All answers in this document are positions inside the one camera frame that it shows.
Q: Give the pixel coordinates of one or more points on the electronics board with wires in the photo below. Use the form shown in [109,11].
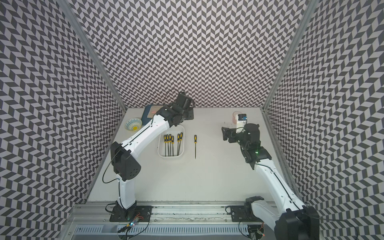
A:
[135,221]
[251,231]

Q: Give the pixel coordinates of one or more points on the aluminium corner post left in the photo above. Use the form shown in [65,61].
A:
[70,16]

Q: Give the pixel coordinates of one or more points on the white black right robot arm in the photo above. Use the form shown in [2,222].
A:
[291,219]

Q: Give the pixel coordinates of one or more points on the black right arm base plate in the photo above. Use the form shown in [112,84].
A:
[238,214]

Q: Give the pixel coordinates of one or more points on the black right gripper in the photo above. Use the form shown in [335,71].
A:
[231,131]

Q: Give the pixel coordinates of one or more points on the left electronics board with wires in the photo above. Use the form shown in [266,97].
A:
[135,221]

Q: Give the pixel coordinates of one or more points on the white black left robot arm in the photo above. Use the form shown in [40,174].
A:
[124,155]

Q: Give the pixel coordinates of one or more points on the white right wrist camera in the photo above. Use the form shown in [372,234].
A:
[242,121]

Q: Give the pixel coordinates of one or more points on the blue yellow patterned bowl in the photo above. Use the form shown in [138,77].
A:
[133,124]

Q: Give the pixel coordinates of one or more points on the beige folded cloth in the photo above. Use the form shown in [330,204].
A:
[153,110]

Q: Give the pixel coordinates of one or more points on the pink translucent cup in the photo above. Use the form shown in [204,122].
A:
[235,116]

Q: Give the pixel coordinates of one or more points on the right electronics board with wires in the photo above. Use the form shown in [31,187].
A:
[251,231]

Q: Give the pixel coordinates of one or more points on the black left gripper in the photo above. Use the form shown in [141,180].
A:
[190,111]

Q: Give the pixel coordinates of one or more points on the aluminium corner post right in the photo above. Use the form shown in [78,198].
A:
[312,5]

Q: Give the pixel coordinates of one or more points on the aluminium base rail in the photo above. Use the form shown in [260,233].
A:
[91,220]

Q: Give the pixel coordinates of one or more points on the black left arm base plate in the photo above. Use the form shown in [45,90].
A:
[140,213]

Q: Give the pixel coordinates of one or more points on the teal rectangular tray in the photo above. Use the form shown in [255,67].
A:
[144,118]

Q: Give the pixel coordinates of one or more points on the aluminium corner post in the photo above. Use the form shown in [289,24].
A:
[70,16]
[312,5]

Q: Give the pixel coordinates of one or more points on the white plastic storage box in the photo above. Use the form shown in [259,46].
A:
[174,131]

